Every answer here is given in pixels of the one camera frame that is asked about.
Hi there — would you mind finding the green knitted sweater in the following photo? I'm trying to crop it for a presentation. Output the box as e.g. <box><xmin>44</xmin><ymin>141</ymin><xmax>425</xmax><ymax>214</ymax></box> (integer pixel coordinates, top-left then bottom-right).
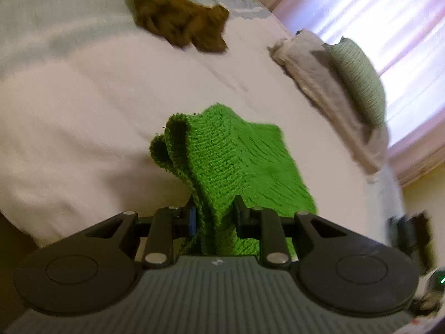
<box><xmin>149</xmin><ymin>103</ymin><xmax>318</xmax><ymax>256</ymax></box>

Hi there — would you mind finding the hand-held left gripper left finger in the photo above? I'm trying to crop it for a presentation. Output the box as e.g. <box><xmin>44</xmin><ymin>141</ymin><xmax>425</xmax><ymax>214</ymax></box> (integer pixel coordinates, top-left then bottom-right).
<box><xmin>85</xmin><ymin>195</ymin><xmax>199</xmax><ymax>269</ymax></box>

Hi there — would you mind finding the stack of dark clothes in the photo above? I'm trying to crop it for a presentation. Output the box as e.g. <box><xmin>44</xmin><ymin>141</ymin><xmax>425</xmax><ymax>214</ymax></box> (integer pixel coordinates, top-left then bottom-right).
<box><xmin>387</xmin><ymin>210</ymin><xmax>437</xmax><ymax>276</ymax></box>

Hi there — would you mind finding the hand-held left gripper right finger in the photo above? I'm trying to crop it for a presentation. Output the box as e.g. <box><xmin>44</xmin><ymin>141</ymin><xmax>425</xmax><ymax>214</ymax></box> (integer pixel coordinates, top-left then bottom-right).
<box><xmin>232</xmin><ymin>195</ymin><xmax>348</xmax><ymax>269</ymax></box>

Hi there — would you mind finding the grey blue blanket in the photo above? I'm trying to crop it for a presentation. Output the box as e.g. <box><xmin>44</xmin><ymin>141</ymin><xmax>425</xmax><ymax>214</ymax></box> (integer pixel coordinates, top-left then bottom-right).
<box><xmin>0</xmin><ymin>0</ymin><xmax>273</xmax><ymax>77</ymax></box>

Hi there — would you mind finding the light green folded knitwear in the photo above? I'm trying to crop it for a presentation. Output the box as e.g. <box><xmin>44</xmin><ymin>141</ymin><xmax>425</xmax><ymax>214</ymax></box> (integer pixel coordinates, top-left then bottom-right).
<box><xmin>325</xmin><ymin>37</ymin><xmax>387</xmax><ymax>129</ymax></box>

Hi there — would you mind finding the grey folded garment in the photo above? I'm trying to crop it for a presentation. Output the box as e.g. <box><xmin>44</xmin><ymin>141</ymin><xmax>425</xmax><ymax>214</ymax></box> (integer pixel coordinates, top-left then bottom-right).
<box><xmin>267</xmin><ymin>30</ymin><xmax>390</xmax><ymax>176</ymax></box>

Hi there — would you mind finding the brown crumpled garment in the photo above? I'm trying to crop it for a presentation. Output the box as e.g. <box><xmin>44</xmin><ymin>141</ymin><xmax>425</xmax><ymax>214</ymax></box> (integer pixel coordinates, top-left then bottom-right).
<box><xmin>131</xmin><ymin>0</ymin><xmax>230</xmax><ymax>54</ymax></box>

